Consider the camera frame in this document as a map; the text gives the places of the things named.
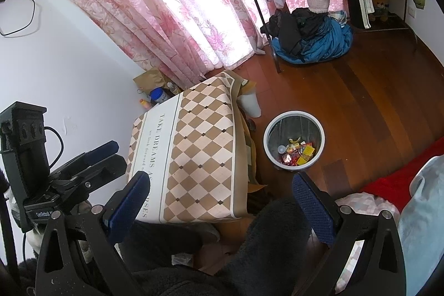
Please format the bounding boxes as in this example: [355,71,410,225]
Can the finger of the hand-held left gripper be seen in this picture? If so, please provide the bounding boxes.
[49,141,119,179]
[59,155,128,200]

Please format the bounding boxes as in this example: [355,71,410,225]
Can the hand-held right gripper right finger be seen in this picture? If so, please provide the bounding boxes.
[292,172,406,296]

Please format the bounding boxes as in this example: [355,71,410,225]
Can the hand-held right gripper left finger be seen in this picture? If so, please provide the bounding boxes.
[35,170,151,296]

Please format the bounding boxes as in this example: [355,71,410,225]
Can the yellow cardboard box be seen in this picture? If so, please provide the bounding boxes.
[296,147,316,165]

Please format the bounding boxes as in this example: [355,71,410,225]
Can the white trash bin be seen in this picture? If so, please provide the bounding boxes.
[263,111,327,172]

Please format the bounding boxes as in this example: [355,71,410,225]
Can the white pink checked cloth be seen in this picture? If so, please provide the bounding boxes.
[335,194,401,296]

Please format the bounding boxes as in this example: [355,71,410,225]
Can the person's dark fleece pants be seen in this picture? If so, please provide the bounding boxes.
[118,197,313,296]

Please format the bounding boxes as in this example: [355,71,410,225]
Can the blue-lidded jar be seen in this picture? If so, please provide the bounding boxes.
[150,87,170,106]

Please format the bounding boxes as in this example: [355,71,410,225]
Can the black stand pole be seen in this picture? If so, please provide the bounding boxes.
[0,192,18,279]

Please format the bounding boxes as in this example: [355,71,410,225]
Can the red cloth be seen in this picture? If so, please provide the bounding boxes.
[361,152,444,213]

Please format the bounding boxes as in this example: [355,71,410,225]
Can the brown paper bag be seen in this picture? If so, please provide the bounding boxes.
[133,67,174,90]

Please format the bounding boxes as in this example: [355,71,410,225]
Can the light blue cloth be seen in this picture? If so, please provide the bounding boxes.
[397,155,444,296]

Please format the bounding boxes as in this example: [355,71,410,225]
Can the white plastic jug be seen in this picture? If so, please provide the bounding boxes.
[239,90,261,118]

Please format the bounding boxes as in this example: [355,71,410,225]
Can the pink floral curtain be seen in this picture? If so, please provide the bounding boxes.
[35,0,340,88]

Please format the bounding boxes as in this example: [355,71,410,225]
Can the black clothes pile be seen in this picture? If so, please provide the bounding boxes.
[260,7,330,55]

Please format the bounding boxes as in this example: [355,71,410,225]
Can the black clothes rack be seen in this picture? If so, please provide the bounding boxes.
[243,0,283,75]

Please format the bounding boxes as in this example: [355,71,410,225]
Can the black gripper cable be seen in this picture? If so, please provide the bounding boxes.
[43,125,65,172]

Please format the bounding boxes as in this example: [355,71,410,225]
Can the black wall cable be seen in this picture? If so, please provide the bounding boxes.
[0,0,36,37]

